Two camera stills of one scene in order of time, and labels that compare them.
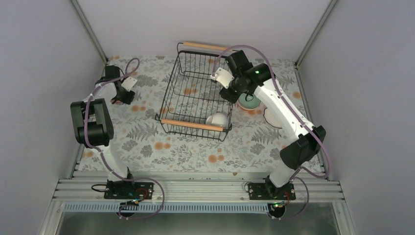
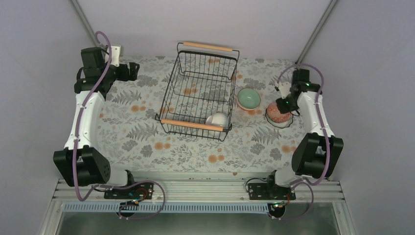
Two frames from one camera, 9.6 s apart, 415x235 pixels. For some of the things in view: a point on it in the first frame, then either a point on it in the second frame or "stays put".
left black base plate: x=129 y=191 stays put
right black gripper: x=231 y=97 → x=282 y=107
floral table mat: x=178 y=120 stays put
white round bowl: x=219 y=119 stays put
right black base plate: x=265 y=191 stays put
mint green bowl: x=248 y=105 stays put
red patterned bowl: x=117 y=102 → x=275 y=115
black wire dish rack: x=195 y=107 stays put
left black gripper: x=127 y=101 → x=132 y=72
